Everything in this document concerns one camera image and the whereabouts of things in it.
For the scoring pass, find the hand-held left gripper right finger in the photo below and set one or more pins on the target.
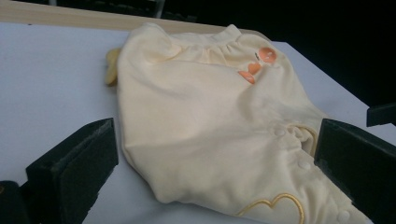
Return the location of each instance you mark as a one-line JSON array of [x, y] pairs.
[[364, 161]]

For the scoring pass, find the cream baby garment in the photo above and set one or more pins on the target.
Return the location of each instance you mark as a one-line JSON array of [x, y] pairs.
[[202, 124]]

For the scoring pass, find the wooden table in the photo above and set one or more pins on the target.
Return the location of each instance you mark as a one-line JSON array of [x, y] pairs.
[[62, 17]]

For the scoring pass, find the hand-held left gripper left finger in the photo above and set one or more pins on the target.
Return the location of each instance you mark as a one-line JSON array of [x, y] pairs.
[[71, 174]]

